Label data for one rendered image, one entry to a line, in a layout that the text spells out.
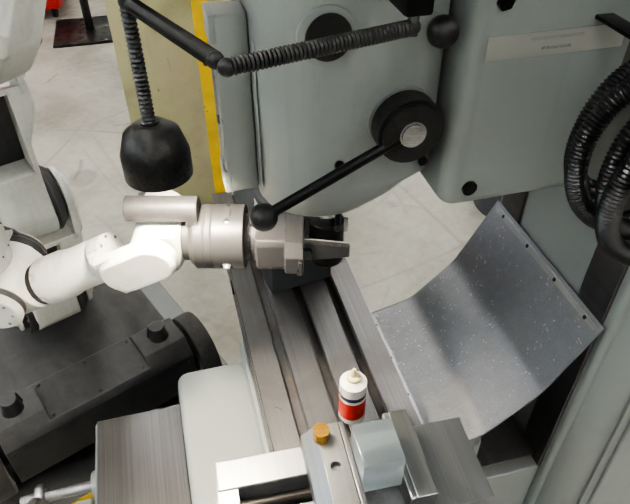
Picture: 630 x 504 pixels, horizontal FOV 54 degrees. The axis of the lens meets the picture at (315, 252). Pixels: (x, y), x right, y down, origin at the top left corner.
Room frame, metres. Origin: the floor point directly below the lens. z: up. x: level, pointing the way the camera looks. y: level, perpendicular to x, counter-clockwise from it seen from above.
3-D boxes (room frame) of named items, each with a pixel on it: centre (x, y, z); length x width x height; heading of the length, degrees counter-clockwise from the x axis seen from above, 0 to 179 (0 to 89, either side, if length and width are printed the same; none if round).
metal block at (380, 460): (0.42, -0.08, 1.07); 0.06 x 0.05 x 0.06; 12
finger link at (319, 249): (0.62, -0.01, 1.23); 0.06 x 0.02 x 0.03; 90
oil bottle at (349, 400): (0.56, -0.06, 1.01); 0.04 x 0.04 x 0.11
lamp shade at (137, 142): (0.56, 0.17, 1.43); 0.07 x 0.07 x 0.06
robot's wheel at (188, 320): (1.08, 0.31, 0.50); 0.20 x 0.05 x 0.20; 37
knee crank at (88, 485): (0.66, 0.53, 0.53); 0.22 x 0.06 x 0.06; 105
